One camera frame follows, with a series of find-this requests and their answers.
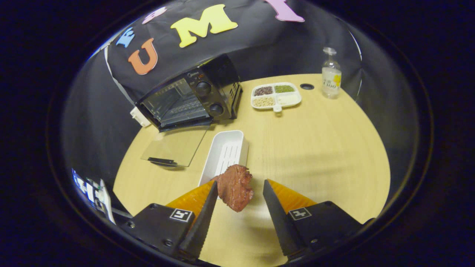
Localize white toaster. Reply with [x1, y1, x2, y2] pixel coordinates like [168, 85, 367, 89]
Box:
[130, 107, 151, 128]

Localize white rectangular tray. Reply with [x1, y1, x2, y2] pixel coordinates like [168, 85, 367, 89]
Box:
[198, 130, 249, 188]

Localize clear glass bottle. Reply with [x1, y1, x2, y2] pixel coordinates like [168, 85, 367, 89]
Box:
[321, 47, 342, 99]

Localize black toaster oven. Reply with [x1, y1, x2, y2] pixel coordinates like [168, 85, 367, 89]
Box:
[135, 54, 243, 167]

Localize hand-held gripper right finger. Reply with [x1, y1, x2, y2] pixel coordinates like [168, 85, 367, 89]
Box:
[263, 179, 373, 260]

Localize white divided plate with grains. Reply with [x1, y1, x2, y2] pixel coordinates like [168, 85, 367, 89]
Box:
[250, 82, 302, 112]

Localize white and blue printed clutter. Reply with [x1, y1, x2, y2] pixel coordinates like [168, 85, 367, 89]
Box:
[72, 168, 116, 225]

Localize brown meat piece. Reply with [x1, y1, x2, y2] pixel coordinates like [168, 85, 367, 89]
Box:
[214, 164, 255, 212]

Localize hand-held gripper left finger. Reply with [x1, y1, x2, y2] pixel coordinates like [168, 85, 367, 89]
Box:
[119, 180, 219, 262]

